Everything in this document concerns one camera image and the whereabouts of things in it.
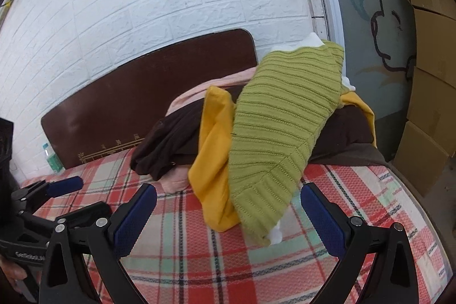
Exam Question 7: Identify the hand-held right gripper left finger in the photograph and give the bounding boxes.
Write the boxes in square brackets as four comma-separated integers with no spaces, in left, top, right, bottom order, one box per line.
[37,183,158,304]

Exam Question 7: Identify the plaid bed sheet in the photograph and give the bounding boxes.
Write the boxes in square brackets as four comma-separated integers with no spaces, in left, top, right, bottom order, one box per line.
[19,144,451,304]

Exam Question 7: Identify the clear plastic bottle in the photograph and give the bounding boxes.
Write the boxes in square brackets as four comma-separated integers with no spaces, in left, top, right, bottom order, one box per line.
[41,143,66,174]

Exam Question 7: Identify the brown wooden headboard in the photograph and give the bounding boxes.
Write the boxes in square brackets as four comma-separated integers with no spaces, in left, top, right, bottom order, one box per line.
[40,28,259,169]

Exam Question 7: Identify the person's left hand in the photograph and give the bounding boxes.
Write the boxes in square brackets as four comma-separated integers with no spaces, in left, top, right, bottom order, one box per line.
[0,256,28,292]

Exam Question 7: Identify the black crate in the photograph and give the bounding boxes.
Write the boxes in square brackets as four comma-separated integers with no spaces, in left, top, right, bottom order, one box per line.
[0,118,15,191]

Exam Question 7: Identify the yellow garment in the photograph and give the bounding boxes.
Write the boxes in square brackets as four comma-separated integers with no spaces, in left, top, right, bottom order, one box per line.
[188,86,378,232]

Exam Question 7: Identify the green knit sweater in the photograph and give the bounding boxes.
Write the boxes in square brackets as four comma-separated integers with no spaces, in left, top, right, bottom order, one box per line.
[228,33,357,248]

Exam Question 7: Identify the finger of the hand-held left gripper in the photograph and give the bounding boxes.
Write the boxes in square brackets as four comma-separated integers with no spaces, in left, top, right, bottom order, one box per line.
[57,202,112,223]
[46,176,85,199]

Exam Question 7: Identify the dark grey garment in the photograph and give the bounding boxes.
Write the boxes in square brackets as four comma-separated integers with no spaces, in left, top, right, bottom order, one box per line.
[310,144,389,167]

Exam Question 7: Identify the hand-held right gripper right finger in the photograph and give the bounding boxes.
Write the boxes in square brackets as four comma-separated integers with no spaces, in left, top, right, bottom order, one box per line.
[300,182,426,304]

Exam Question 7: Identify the dark brown garment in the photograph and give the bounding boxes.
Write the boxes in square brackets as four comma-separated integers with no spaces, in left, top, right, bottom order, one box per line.
[130,85,374,181]

